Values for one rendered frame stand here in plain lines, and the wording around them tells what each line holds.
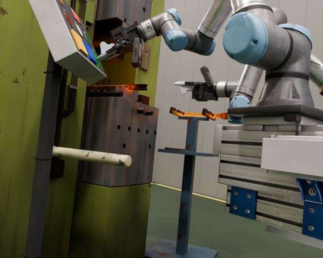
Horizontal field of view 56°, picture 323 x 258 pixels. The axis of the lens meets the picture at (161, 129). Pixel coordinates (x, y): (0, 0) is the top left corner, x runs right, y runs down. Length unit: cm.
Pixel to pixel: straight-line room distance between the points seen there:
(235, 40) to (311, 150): 33
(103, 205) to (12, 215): 41
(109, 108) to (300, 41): 97
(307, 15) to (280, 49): 360
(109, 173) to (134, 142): 23
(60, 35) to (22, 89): 60
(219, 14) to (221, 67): 386
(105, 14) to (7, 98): 65
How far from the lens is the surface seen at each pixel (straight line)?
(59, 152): 143
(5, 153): 165
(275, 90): 88
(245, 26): 81
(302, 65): 91
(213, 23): 121
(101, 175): 157
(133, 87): 169
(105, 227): 158
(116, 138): 152
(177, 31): 115
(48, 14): 110
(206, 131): 500
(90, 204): 162
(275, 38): 83
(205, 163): 497
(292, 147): 69
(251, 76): 128
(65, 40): 104
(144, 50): 206
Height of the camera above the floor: 69
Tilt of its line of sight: 3 degrees up
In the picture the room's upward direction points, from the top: 5 degrees clockwise
